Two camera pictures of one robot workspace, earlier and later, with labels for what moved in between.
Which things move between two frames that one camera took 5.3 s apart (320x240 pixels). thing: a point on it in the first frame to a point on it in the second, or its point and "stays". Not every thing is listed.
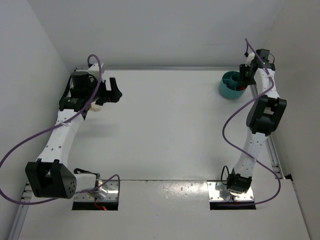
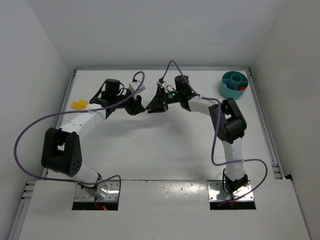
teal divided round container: x=229 y=85 stays
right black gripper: x=244 y=72 to x=161 y=99
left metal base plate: x=108 y=192 stays
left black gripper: x=107 y=91 to x=131 y=104
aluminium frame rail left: x=21 y=217 stays
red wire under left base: x=102 y=208 stays
